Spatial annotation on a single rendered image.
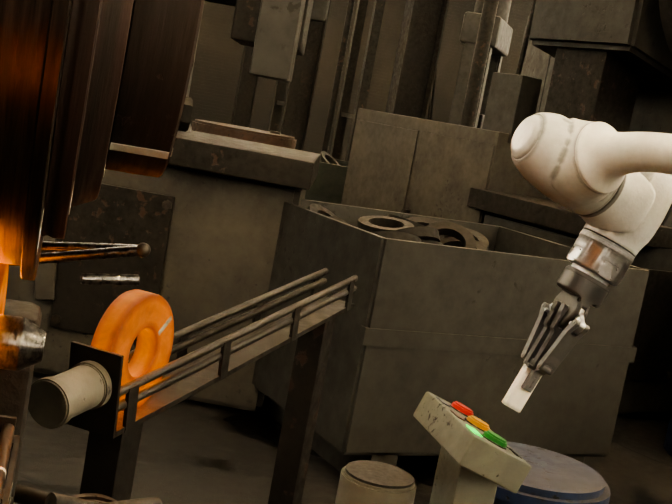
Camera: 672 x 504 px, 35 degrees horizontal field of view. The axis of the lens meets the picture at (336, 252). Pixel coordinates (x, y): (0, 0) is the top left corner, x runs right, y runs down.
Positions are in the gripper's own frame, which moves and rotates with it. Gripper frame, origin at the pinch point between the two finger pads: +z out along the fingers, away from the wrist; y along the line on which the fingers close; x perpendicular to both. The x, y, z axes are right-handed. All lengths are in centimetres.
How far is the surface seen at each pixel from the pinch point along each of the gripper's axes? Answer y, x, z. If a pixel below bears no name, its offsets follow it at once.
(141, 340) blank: 10, -57, 19
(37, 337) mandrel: 62, -73, 11
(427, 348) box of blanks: -136, 40, 13
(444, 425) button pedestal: -6.0, -5.2, 11.6
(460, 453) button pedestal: 3.6, -5.1, 12.9
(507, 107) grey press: -297, 82, -84
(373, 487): 2.1, -13.9, 23.8
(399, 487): 2.1, -10.2, 22.0
